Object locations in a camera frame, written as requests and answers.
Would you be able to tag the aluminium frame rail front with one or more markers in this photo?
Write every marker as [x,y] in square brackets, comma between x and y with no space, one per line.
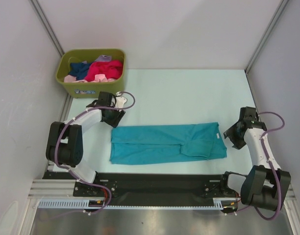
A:
[51,189]

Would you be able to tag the navy blue t shirt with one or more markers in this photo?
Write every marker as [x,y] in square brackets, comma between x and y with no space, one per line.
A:
[79,70]

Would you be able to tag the lavender t shirt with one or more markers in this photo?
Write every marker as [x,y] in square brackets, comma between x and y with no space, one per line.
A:
[104,58]

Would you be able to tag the teal t shirt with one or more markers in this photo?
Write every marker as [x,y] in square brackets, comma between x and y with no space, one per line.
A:
[160,144]

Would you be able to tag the light blue slotted cable duct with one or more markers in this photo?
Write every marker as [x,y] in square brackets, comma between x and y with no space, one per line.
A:
[71,203]

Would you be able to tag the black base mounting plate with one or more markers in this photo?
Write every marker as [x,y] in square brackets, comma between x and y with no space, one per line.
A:
[159,190]

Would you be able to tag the blue Bowl Tub sticker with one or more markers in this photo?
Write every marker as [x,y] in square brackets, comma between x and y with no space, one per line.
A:
[85,92]

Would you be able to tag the olive green plastic tub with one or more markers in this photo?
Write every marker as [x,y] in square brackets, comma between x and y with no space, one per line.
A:
[89,56]

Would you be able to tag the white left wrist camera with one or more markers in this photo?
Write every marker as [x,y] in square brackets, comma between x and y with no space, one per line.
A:
[120,101]

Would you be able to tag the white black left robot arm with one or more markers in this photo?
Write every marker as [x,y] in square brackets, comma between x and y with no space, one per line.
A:
[65,141]

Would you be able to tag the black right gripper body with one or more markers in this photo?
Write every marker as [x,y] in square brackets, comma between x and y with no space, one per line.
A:
[235,136]

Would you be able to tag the light pink t shirt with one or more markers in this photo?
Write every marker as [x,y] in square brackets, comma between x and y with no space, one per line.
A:
[99,78]

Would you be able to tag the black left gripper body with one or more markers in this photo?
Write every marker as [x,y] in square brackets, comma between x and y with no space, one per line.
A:
[114,117]

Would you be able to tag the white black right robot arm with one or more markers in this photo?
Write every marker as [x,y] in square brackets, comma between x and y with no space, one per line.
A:
[266,184]

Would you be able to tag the magenta t shirt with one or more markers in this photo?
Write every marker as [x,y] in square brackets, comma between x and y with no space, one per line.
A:
[111,70]

